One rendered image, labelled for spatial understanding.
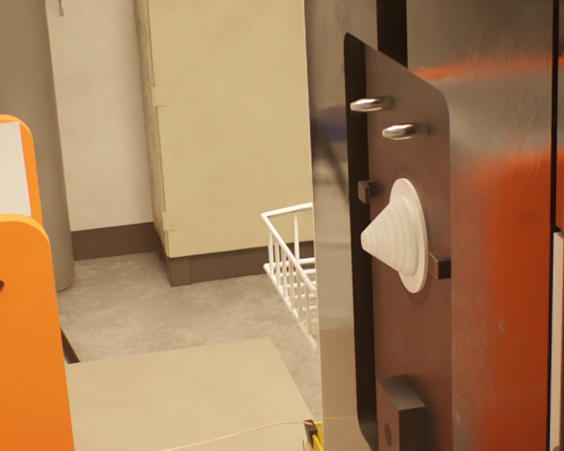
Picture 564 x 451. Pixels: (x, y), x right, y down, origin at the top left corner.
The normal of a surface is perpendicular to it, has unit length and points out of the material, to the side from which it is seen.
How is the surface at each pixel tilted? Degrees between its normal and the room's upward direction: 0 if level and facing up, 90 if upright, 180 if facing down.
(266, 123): 90
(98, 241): 90
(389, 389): 0
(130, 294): 0
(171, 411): 0
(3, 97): 90
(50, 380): 90
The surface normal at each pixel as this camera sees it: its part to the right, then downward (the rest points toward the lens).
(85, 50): 0.21, 0.31
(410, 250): -0.44, 0.34
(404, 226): -0.50, -0.16
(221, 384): -0.05, -0.94
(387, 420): -0.98, 0.12
